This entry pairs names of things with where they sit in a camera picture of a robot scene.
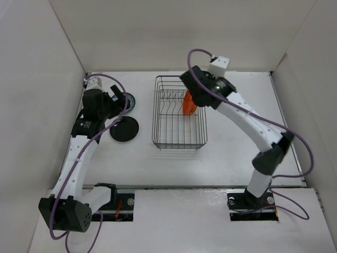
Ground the orange plate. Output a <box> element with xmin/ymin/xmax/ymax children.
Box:
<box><xmin>183</xmin><ymin>90</ymin><xmax>197</xmax><ymax>115</ymax></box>

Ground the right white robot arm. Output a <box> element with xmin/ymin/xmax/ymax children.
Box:
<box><xmin>179</xmin><ymin>65</ymin><xmax>294</xmax><ymax>208</ymax></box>

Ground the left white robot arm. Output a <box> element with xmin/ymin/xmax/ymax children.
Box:
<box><xmin>38</xmin><ymin>85</ymin><xmax>126</xmax><ymax>232</ymax></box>

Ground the blue floral plate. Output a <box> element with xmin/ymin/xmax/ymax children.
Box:
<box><xmin>125</xmin><ymin>92</ymin><xmax>136</xmax><ymax>114</ymax></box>

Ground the black plate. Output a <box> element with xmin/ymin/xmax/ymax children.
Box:
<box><xmin>110</xmin><ymin>116</ymin><xmax>140</xmax><ymax>142</ymax></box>

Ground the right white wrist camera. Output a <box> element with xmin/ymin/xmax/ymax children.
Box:
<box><xmin>207</xmin><ymin>56</ymin><xmax>230</xmax><ymax>77</ymax></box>

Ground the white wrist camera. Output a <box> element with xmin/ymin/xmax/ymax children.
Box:
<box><xmin>84</xmin><ymin>76</ymin><xmax>104</xmax><ymax>91</ymax></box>
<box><xmin>207</xmin><ymin>56</ymin><xmax>230</xmax><ymax>77</ymax></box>

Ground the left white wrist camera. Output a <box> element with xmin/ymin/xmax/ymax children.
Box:
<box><xmin>84</xmin><ymin>76</ymin><xmax>104</xmax><ymax>91</ymax></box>

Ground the dark wire dish rack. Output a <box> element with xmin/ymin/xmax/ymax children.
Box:
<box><xmin>152</xmin><ymin>75</ymin><xmax>207</xmax><ymax>150</ymax></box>

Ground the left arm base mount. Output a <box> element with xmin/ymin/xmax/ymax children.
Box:
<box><xmin>82</xmin><ymin>187</ymin><xmax>135</xmax><ymax>222</ymax></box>

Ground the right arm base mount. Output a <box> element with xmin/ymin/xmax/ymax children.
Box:
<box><xmin>227</xmin><ymin>191</ymin><xmax>279</xmax><ymax>221</ymax></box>

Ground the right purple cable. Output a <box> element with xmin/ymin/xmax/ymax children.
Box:
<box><xmin>187</xmin><ymin>48</ymin><xmax>314</xmax><ymax>221</ymax></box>

